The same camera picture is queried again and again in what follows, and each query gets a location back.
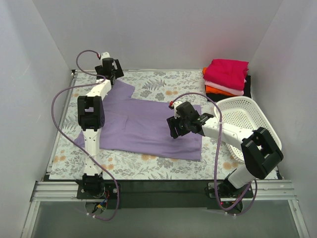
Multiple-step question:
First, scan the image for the purple t shirt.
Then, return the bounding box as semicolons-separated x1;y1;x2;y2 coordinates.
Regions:
73;81;203;162

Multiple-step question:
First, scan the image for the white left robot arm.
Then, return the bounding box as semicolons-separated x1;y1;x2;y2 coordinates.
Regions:
77;52;123;198

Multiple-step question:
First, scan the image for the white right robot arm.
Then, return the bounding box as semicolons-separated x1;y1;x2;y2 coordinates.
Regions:
167;101;284;197

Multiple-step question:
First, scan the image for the orange folded t shirt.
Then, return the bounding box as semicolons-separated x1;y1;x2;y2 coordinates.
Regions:
205;80;235;96

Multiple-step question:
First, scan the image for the floral patterned table mat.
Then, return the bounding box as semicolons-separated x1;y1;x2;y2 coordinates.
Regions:
48;71;242;180

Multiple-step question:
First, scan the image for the pink folded t shirt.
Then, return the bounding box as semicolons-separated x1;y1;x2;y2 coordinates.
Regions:
204;79;247;96

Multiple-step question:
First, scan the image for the white perforated plastic basket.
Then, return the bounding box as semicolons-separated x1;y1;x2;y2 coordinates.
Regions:
214;96;282;163

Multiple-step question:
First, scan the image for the magenta folded t shirt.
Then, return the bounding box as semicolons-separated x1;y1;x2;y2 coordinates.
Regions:
204;59;249;91

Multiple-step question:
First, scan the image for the black folded t shirt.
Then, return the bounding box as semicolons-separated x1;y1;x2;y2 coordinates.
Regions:
206;75;252;102

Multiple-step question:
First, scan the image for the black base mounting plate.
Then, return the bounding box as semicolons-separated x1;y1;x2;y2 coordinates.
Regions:
76;180;220;209

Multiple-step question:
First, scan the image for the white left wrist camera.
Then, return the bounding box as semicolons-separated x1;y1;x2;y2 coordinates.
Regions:
98;52;110;60

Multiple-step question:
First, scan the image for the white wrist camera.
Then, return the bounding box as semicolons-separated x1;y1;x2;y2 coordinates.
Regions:
98;52;110;60
169;101;183;119

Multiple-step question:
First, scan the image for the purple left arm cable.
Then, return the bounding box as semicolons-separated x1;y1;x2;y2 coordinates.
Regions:
51;50;121;221

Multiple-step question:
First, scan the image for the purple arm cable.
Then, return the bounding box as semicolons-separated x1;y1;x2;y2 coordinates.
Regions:
51;50;121;221
169;93;258;217

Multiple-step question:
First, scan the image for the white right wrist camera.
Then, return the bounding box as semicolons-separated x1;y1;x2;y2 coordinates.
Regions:
169;101;183;119

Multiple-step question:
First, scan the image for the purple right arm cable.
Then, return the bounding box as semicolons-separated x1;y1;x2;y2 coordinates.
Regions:
169;93;258;217

